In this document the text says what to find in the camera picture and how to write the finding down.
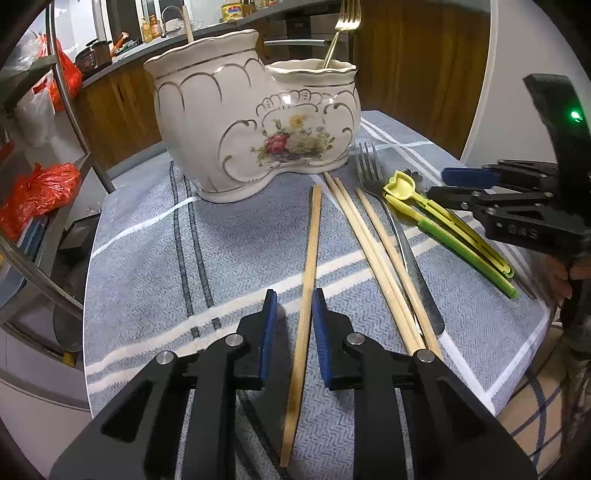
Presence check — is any white plastic bag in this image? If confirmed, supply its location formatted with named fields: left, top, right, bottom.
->
left=14, top=76, right=58, bottom=146

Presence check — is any grey striped table cloth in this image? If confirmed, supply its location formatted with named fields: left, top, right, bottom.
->
left=83, top=109, right=552, bottom=480

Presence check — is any yellow plastic spoon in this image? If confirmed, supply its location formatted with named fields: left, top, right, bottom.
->
left=384, top=169, right=514, bottom=275

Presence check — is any person's right forearm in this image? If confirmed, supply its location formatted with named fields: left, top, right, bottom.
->
left=556, top=318, right=591, bottom=416

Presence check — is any green plastic spoon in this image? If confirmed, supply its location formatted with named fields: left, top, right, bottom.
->
left=416, top=219, right=519, bottom=298

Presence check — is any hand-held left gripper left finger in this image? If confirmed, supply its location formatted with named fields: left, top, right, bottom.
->
left=51, top=289, right=279, bottom=480

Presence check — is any wooden kitchen cabinet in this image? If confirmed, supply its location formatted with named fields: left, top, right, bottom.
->
left=71, top=0, right=490, bottom=171

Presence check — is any hanging red plastic bag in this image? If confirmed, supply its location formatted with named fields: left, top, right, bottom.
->
left=37, top=34, right=83, bottom=112

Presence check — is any person's right hand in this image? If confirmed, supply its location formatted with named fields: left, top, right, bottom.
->
left=547, top=256, right=575, bottom=309

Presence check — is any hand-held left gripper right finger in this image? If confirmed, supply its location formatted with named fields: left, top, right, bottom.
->
left=313, top=288, right=539, bottom=480

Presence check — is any white floral ceramic utensil holder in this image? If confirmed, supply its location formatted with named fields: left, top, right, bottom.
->
left=144, top=29, right=362, bottom=203

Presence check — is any built-in steel drawer appliance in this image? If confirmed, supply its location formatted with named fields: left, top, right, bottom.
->
left=256, top=0, right=358, bottom=63

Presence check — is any wooden chopstick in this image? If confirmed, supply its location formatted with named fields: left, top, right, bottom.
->
left=323, top=172, right=419, bottom=356
left=356, top=188, right=443, bottom=361
left=332, top=176, right=426, bottom=350
left=280, top=185, right=323, bottom=467

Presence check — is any grey kitchen countertop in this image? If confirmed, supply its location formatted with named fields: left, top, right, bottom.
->
left=76, top=0, right=352, bottom=88

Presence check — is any silver metal fork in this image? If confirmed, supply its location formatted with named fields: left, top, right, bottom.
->
left=358, top=141, right=445, bottom=335

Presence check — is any beige plaid fabric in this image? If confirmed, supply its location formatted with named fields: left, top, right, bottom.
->
left=496, top=364, right=575, bottom=476

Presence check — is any crumpled red plastic bag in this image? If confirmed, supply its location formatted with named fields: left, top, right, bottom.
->
left=0, top=162, right=81, bottom=241

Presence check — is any steel storage rack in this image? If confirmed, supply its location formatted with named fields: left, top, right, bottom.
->
left=0, top=0, right=116, bottom=365

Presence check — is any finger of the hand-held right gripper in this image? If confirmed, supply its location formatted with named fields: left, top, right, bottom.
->
left=442, top=161, right=559, bottom=188
left=427, top=185, right=557, bottom=215

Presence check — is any dark electric pressure cooker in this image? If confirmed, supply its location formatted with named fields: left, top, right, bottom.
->
left=75, top=39, right=113, bottom=72

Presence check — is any green plastic utensil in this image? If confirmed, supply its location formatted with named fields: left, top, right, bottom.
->
left=385, top=195, right=514, bottom=278

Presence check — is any gold metal fork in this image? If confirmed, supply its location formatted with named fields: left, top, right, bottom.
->
left=323, top=0, right=362, bottom=70

